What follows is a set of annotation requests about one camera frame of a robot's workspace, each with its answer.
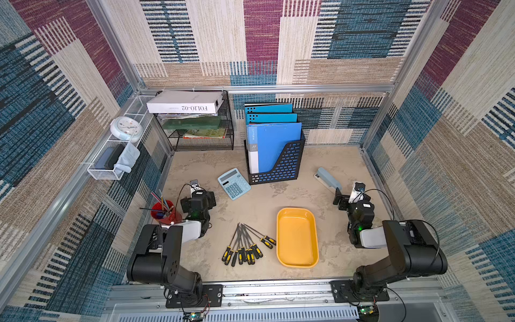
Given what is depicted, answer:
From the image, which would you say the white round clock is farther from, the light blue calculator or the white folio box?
the light blue calculator

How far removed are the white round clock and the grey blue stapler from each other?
2.73ft

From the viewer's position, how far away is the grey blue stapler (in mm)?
1011

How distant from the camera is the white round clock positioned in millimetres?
731

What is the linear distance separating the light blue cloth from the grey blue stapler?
821 mm

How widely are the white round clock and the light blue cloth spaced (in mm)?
31

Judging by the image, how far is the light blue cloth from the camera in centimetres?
66
